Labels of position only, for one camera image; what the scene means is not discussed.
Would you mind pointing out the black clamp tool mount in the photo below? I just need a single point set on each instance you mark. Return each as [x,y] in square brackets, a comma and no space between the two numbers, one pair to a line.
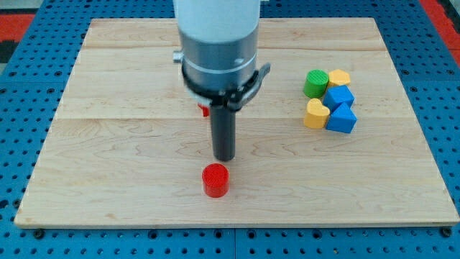
[232,96]

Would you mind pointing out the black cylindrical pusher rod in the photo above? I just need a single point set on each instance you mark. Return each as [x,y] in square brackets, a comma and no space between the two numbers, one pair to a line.
[223,125]

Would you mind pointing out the red star block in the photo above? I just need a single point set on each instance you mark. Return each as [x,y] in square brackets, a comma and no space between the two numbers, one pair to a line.
[204,109]

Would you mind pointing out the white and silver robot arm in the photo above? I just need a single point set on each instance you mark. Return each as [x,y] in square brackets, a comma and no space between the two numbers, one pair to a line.
[218,59]

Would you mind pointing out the red cylinder block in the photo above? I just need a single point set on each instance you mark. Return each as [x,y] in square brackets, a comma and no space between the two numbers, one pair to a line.
[215,178]

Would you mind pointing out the green cylinder block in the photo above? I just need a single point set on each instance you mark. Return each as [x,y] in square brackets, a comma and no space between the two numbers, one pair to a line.
[315,84]

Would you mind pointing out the yellow heart block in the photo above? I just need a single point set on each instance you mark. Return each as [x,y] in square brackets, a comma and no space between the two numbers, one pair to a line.
[316,114]

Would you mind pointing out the blue cube block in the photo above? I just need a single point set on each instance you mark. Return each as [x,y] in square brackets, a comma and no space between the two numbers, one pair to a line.
[337,95]

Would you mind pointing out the light wooden board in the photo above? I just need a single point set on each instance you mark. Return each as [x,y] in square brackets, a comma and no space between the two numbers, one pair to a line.
[329,140]

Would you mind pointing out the yellow hexagon block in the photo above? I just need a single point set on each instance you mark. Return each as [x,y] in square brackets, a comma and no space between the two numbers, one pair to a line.
[338,77]

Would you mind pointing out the blue triangle block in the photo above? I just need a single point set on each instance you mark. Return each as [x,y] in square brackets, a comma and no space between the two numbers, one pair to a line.
[342,119]

